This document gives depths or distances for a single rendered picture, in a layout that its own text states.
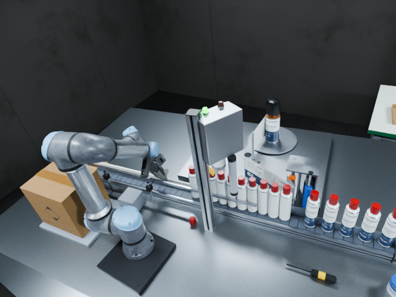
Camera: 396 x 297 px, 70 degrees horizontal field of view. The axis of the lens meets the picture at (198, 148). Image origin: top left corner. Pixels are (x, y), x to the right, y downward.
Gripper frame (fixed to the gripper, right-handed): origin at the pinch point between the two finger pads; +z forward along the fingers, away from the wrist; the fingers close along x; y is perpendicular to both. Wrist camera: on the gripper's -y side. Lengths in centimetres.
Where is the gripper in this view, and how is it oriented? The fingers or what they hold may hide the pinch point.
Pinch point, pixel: (164, 181)
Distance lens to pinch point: 161.5
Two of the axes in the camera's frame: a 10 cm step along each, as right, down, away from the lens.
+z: 5.5, 7.7, 3.1
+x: -7.2, 2.6, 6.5
